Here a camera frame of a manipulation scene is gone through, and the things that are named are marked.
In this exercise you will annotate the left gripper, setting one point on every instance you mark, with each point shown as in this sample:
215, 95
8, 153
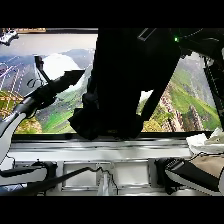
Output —
68, 80

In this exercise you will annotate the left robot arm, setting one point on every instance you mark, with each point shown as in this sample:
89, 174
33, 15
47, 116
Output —
13, 121

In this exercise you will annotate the silver frame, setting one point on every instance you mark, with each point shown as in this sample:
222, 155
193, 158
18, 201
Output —
133, 173

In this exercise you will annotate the black garment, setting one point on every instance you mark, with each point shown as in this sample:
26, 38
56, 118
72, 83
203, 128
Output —
133, 83

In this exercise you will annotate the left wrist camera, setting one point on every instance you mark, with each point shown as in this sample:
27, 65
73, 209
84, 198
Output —
39, 65

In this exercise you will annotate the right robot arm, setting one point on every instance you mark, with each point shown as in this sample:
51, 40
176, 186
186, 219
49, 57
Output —
196, 175

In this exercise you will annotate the beige garment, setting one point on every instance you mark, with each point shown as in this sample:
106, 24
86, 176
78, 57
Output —
208, 163

